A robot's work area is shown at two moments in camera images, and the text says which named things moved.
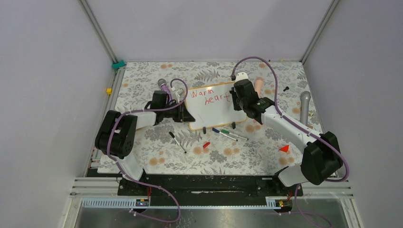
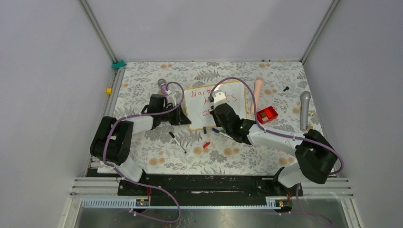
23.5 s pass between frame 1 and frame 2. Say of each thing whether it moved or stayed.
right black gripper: moved
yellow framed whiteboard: stayed
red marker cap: stayed
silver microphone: stayed
